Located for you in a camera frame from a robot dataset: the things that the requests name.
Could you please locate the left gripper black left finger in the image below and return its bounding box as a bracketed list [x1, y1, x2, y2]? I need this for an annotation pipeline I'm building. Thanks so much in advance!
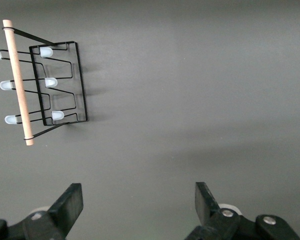
[0, 182, 84, 240]

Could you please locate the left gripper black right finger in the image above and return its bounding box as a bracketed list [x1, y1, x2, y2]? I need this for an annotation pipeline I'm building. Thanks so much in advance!
[183, 181, 300, 240]

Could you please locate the black wire cup holder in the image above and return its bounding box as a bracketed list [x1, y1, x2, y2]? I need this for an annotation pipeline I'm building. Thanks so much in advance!
[0, 19, 89, 147]

